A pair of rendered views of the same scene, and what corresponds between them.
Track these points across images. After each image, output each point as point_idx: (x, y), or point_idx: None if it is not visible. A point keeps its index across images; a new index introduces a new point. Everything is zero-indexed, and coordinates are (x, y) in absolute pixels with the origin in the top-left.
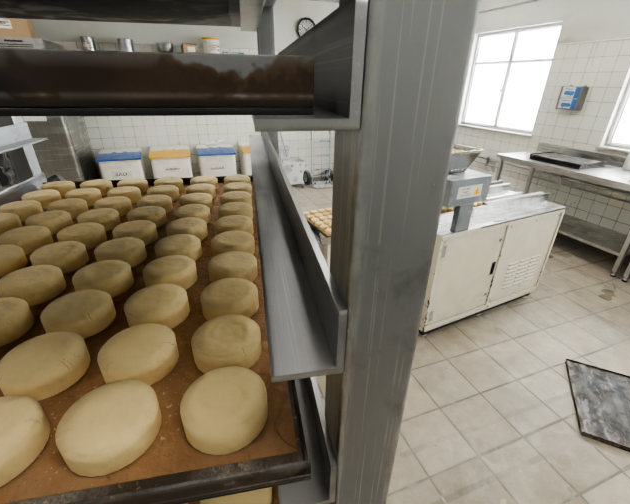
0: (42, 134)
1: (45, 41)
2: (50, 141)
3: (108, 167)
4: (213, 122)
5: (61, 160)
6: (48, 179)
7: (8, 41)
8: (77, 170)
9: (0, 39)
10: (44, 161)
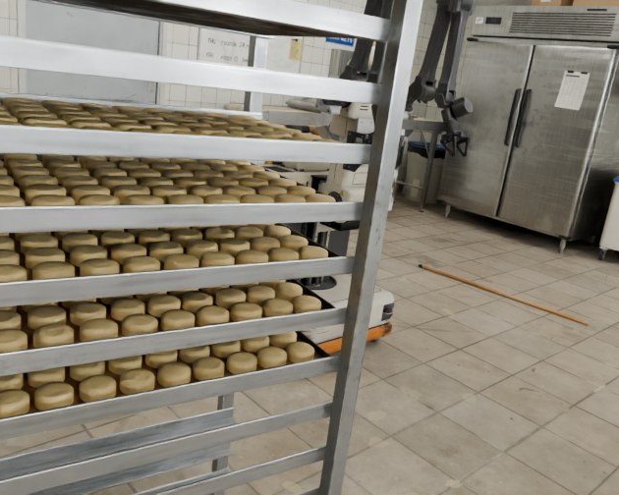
0: (564, 126)
1: None
2: (568, 137)
3: None
4: None
5: (567, 164)
6: (455, 101)
7: (590, 11)
8: (579, 183)
9: (584, 9)
10: (548, 160)
